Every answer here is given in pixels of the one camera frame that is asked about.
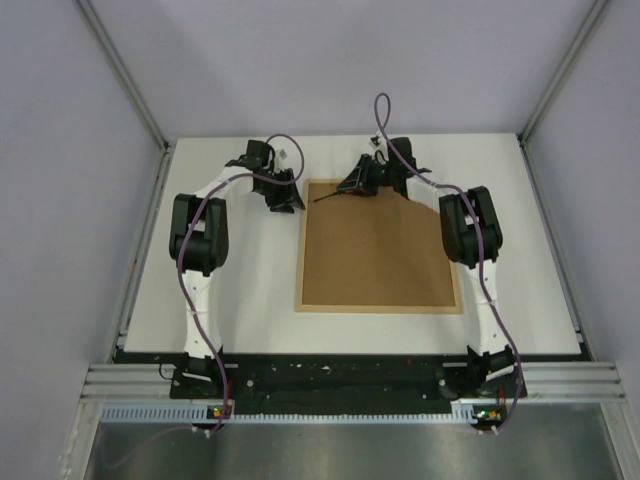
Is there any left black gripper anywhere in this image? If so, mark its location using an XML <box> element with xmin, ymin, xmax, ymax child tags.
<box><xmin>256</xmin><ymin>168</ymin><xmax>305</xmax><ymax>214</ymax></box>

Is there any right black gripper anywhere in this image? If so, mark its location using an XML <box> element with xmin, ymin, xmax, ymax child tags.
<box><xmin>336</xmin><ymin>155</ymin><xmax>396</xmax><ymax>199</ymax></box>

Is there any pink handled screwdriver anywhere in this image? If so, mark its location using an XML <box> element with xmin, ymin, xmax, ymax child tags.
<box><xmin>313</xmin><ymin>191</ymin><xmax>344</xmax><ymax>203</ymax></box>

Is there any wooden photo frame brown back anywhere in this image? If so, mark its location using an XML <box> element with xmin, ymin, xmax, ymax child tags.
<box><xmin>296</xmin><ymin>179</ymin><xmax>463</xmax><ymax>315</ymax></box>

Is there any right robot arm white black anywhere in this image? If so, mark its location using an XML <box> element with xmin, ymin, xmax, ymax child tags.
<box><xmin>336</xmin><ymin>135</ymin><xmax>519</xmax><ymax>396</ymax></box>

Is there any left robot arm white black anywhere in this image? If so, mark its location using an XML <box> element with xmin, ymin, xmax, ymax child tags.
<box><xmin>169</xmin><ymin>134</ymin><xmax>306</xmax><ymax>397</ymax></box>

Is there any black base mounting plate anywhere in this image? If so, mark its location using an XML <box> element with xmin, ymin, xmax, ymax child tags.
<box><xmin>170</xmin><ymin>353</ymin><xmax>527</xmax><ymax>416</ymax></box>

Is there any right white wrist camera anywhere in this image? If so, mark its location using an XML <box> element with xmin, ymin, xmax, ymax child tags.
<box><xmin>369</xmin><ymin>133</ymin><xmax>386</xmax><ymax>155</ymax></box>

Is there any right aluminium corner post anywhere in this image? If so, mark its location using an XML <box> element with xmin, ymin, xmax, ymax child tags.
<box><xmin>517</xmin><ymin>0</ymin><xmax>614</xmax><ymax>146</ymax></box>

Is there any aluminium corner post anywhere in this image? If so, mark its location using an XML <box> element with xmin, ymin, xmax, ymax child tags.
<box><xmin>517</xmin><ymin>0</ymin><xmax>614</xmax><ymax>146</ymax></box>
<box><xmin>75</xmin><ymin>0</ymin><xmax>167</xmax><ymax>146</ymax></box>

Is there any aluminium rail beam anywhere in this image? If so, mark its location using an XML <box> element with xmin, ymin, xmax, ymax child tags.
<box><xmin>80</xmin><ymin>362</ymin><xmax>626</xmax><ymax>403</ymax></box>

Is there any grey slotted cable duct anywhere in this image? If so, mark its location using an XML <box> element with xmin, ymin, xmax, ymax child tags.
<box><xmin>100</xmin><ymin>403</ymin><xmax>499</xmax><ymax>426</ymax></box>

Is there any left aluminium corner post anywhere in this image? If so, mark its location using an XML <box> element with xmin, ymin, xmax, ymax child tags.
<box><xmin>75</xmin><ymin>0</ymin><xmax>167</xmax><ymax>146</ymax></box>

